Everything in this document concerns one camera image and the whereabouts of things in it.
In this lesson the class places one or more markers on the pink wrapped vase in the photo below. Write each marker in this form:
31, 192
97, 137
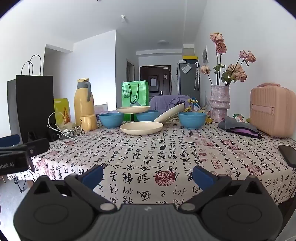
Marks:
219, 104

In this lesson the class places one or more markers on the yellow thermos jug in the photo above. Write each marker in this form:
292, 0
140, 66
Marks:
83, 102

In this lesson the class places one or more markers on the yellow flower branch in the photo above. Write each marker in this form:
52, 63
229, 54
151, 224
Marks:
191, 103

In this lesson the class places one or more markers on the dried rose bouquet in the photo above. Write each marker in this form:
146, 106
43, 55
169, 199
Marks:
231, 70

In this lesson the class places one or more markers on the black phone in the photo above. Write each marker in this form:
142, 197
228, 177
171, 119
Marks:
289, 154

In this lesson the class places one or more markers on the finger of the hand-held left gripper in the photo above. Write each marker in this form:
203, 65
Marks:
39, 146

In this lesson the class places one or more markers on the calligraphy printed tablecloth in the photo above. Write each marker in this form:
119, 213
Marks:
138, 162

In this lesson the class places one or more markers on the cream plate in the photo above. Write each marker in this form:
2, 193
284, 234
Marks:
141, 128
133, 109
168, 113

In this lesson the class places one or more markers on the dark brown entrance door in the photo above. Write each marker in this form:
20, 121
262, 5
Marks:
161, 80

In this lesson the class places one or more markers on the paper note on refrigerator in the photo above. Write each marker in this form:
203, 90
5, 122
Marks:
186, 68

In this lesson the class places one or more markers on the yellow cup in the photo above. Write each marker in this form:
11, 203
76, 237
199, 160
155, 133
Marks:
88, 122

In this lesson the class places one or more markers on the purple pouch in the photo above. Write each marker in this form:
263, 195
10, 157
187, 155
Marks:
245, 132

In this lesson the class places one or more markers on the black paper bag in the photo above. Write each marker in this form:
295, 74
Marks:
34, 104

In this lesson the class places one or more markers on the green and white packet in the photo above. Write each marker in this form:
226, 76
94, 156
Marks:
240, 117

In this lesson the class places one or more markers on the green paper bag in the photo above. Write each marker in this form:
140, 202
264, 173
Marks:
136, 92

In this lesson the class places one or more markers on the lilac packet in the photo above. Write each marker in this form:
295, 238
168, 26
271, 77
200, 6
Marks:
100, 109

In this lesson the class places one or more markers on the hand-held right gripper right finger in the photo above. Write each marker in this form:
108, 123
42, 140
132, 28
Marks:
203, 177

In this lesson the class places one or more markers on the round ceiling lamp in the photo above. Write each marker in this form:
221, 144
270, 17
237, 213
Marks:
163, 42

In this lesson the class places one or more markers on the yellow box on refrigerator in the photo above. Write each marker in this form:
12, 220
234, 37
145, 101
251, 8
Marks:
190, 58

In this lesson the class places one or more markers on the purple puffer jacket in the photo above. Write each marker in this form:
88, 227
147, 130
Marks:
168, 100

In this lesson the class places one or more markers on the blue bowl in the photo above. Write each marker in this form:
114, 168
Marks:
111, 120
146, 116
192, 120

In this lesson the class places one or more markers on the cardboard box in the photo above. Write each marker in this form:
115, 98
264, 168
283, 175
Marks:
274, 109

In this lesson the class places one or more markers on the hanging umbrella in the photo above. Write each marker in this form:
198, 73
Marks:
197, 76

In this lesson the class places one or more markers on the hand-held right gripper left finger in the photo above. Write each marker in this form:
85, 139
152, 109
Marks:
93, 176

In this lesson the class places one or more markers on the white power adapter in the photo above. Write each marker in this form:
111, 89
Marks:
66, 132

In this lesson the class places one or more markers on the wall poster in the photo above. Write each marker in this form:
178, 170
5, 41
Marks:
204, 54

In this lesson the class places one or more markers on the grey refrigerator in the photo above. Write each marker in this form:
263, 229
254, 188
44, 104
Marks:
188, 83

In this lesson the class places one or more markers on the grey cloth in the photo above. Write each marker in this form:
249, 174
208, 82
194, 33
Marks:
233, 124

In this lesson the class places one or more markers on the brown interior door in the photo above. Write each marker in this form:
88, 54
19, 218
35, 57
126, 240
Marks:
130, 74

